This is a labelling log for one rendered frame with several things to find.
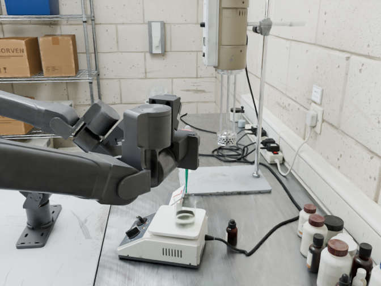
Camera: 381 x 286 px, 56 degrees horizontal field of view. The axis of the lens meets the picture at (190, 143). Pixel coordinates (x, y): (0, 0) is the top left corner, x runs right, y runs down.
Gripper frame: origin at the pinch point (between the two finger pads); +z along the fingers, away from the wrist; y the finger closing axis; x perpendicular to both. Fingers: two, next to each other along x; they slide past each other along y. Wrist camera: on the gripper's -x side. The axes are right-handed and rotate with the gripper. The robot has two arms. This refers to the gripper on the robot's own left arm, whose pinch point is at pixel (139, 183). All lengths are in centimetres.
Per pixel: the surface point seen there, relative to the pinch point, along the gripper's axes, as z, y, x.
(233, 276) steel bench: 27.4, -14.9, -9.0
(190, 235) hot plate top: 14.3, -13.1, -8.5
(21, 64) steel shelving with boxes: -98, 156, 110
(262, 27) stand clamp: -2, 40, -43
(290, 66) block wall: 20, 71, -36
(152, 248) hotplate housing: 10.5, -14.3, 0.6
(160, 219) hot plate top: 8.5, -8.1, -2.3
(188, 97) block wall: 13, 224, 68
